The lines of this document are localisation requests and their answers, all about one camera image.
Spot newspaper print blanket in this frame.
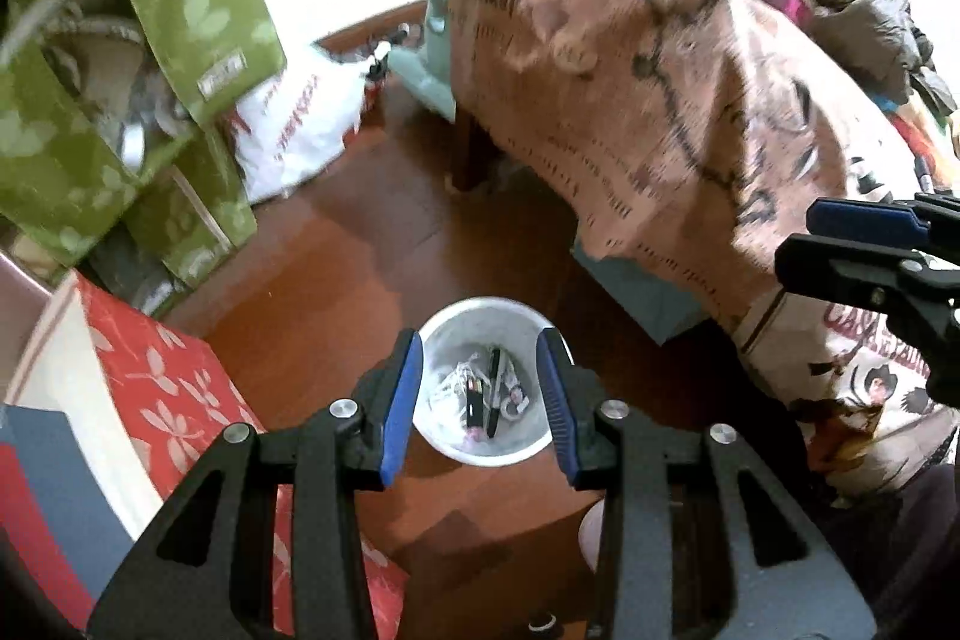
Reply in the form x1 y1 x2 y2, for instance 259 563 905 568
439 0 960 506

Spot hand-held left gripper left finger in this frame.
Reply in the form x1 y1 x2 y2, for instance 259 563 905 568
88 329 425 640

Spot wooden bed leg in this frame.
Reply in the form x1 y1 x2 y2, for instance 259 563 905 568
450 107 500 195

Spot grey black marker pen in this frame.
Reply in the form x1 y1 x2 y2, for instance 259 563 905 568
486 347 503 438

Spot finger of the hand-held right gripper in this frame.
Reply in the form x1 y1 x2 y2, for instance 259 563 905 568
806 194 960 253
775 233 960 348

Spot small green floral storage box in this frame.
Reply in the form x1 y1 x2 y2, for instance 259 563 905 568
120 122 260 292

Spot beige shoe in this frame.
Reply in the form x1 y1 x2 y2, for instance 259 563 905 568
41 17 151 101

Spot red floral cushion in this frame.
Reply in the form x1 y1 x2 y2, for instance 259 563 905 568
0 269 410 640

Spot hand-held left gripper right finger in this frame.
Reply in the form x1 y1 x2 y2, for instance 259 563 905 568
535 326 878 640

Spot teal plastic object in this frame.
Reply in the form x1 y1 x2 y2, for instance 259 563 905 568
386 0 458 124

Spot white round waste bin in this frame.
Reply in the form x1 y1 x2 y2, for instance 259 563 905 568
415 297 575 468

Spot teal box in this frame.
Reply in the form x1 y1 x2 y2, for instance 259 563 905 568
574 235 710 345

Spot white plastic bag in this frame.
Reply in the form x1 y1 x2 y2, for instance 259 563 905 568
229 44 376 202

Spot brown puffer jacket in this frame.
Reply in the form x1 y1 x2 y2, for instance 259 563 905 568
776 0 957 116

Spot person's dark trousers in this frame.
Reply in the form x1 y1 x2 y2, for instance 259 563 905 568
817 460 960 640

